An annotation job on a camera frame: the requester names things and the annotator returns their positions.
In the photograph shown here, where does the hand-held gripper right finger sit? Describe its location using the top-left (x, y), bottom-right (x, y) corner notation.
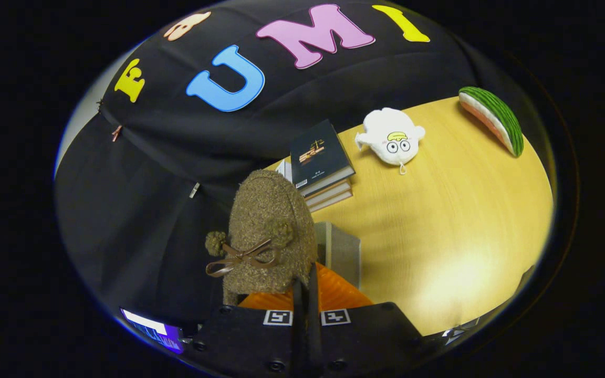
top-left (307, 262), bottom-right (424, 376)

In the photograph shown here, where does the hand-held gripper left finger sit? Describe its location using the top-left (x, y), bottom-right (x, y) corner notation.
top-left (192, 278), bottom-right (306, 376)

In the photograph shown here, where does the grey fabric storage box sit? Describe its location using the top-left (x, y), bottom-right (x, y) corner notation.
top-left (313, 220), bottom-right (362, 289)

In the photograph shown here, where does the brown fuzzy shoe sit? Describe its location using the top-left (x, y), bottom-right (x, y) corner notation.
top-left (205, 169), bottom-right (318, 306)

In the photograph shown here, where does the brown cover book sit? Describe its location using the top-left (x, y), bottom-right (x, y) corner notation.
top-left (305, 178), bottom-right (353, 206)
top-left (308, 189), bottom-right (354, 213)

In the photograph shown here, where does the lit blue screen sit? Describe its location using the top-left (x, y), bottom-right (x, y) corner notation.
top-left (120, 307), bottom-right (185, 353)

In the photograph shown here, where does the white cover book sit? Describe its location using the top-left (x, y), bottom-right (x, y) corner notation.
top-left (275, 159), bottom-right (294, 184)

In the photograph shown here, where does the dark blue book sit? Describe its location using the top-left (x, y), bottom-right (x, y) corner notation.
top-left (290, 119), bottom-right (357, 198)

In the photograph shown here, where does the black backdrop cloth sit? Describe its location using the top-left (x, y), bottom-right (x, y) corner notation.
top-left (56, 0), bottom-right (545, 337)

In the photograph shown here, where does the white plush toy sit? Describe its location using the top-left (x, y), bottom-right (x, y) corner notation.
top-left (355, 108), bottom-right (426, 175)

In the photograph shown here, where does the watermelon slice plush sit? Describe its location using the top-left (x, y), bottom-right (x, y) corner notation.
top-left (458, 86), bottom-right (525, 158)

